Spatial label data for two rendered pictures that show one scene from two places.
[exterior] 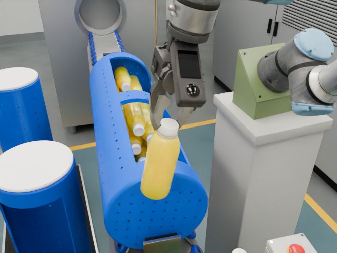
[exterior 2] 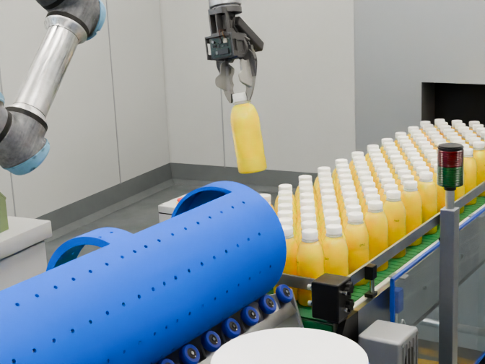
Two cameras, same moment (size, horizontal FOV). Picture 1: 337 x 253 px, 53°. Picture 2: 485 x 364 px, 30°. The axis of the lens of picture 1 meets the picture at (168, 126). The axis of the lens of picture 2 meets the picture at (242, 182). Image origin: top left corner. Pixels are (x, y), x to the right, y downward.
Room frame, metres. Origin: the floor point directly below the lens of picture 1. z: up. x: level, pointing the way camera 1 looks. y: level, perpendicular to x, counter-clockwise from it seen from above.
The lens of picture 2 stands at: (1.98, 1.50, 1.73)
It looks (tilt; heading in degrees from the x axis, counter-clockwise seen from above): 14 degrees down; 227
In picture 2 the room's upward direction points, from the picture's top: 3 degrees counter-clockwise
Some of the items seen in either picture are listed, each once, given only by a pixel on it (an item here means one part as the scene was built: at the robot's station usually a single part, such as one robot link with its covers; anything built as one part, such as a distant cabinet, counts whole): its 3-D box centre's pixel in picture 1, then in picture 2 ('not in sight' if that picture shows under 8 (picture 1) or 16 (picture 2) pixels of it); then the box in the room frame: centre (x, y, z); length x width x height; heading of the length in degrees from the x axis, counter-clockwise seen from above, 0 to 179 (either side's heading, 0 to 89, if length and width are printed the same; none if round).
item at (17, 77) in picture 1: (10, 78); not in sight; (1.64, 0.83, 1.03); 0.28 x 0.28 x 0.01
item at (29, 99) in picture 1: (28, 146); not in sight; (1.64, 0.83, 0.59); 0.28 x 0.28 x 0.88
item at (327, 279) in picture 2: not in sight; (330, 299); (0.51, 0.20, 0.95); 0.10 x 0.07 x 0.10; 104
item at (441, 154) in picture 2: not in sight; (450, 157); (0.14, 0.28, 1.23); 0.06 x 0.06 x 0.04
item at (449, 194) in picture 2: not in sight; (449, 177); (0.14, 0.28, 1.18); 0.06 x 0.06 x 0.16
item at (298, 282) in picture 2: not in sight; (263, 276); (0.52, 0.00, 0.96); 0.40 x 0.01 x 0.03; 104
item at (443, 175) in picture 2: not in sight; (449, 175); (0.14, 0.28, 1.18); 0.06 x 0.06 x 0.05
